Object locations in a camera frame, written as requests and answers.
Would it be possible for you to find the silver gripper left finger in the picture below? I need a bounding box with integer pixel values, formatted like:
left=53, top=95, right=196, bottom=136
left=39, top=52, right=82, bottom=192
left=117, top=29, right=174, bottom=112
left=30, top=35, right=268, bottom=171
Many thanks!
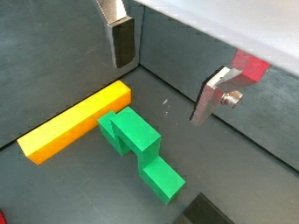
left=93, top=0, right=136, bottom=68

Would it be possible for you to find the red slotted board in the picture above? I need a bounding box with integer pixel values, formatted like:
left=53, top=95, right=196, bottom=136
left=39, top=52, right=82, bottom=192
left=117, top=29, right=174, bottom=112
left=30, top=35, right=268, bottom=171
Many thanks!
left=230, top=50, right=269, bottom=82

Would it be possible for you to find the yellow rectangular block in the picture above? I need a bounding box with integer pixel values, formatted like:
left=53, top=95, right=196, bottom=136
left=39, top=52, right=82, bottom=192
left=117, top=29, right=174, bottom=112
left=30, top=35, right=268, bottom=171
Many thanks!
left=17, top=80, right=130, bottom=165

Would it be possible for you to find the green stepped block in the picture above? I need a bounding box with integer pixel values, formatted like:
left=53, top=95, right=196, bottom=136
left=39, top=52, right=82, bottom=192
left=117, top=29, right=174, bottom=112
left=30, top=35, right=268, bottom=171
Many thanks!
left=97, top=107, right=185, bottom=204

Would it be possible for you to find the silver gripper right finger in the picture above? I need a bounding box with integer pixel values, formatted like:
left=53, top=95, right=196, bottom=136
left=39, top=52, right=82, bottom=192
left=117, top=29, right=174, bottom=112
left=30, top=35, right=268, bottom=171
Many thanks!
left=190, top=67, right=242, bottom=125

